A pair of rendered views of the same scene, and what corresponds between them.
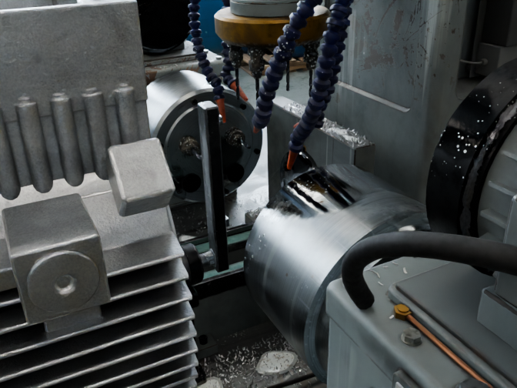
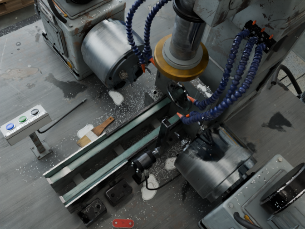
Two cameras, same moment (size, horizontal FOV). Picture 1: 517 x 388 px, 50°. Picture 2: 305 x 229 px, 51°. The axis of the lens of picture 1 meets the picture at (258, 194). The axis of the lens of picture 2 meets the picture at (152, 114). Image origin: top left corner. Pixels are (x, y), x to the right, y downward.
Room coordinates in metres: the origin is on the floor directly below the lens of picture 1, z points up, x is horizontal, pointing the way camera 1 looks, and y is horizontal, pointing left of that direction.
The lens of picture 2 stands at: (0.30, 0.29, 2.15)
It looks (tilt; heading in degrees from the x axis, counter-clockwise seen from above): 62 degrees down; 336
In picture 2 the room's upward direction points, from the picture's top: 11 degrees clockwise
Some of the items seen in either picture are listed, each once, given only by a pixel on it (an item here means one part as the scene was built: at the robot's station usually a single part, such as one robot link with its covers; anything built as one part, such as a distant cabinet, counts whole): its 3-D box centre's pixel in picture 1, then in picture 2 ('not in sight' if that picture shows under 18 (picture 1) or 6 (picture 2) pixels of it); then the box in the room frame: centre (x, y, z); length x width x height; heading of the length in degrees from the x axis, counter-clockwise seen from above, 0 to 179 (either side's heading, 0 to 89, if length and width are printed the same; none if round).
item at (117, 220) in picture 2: not in sight; (123, 223); (0.49, 0.24, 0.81); 0.09 x 0.03 x 0.02; 74
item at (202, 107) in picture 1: (213, 192); (161, 138); (0.70, 0.06, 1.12); 0.04 x 0.03 x 0.26; 116
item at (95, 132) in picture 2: not in sight; (96, 131); (0.92, 0.28, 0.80); 0.21 x 0.05 x 0.01; 123
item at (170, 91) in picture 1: (186, 127); (110, 47); (1.19, 0.16, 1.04); 0.37 x 0.25 x 0.25; 26
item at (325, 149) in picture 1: (328, 200); (187, 93); (0.94, -0.14, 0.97); 0.30 x 0.11 x 0.34; 26
